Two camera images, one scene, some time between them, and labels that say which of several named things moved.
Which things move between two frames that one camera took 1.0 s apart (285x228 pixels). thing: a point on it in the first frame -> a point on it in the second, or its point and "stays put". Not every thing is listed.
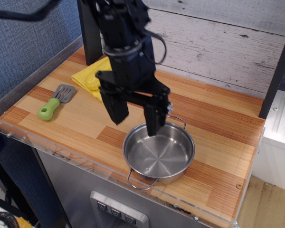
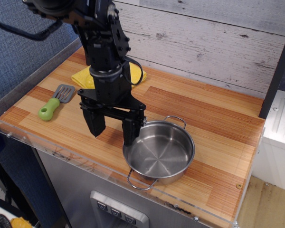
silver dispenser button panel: [108, 212] stays put
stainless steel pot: [162, 158] stays put
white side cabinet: [274, 160] stays put
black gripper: [133, 71] -> [113, 96]
